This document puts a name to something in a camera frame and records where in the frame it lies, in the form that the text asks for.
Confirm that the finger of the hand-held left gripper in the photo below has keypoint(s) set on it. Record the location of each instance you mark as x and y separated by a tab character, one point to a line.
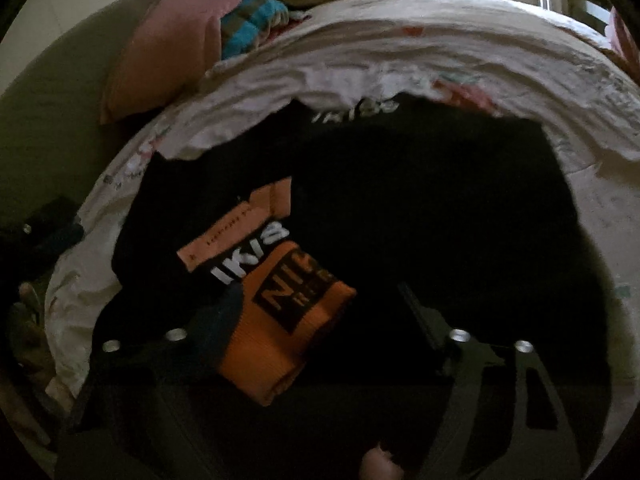
30	234

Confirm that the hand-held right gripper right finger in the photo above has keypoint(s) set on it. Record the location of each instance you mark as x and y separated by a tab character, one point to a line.
480	360

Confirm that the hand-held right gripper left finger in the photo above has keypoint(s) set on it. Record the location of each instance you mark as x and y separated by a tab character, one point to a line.
212	332

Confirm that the black sock with orange cuff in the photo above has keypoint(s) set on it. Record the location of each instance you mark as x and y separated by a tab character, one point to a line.
280	340

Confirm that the black printed cloth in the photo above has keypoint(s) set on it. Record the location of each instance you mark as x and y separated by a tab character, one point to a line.
425	200

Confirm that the peach paper sock label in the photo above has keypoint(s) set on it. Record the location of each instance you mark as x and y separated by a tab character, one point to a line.
225	240

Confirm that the pink pillow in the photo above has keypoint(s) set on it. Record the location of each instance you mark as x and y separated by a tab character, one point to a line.
165	50

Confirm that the blue striped blanket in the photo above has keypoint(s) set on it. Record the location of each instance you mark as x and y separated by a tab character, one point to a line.
250	25

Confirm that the white printed bed sheet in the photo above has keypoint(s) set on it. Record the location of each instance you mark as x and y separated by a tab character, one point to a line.
400	60

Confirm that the pink quilt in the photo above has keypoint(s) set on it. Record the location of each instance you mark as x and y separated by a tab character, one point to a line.
625	40

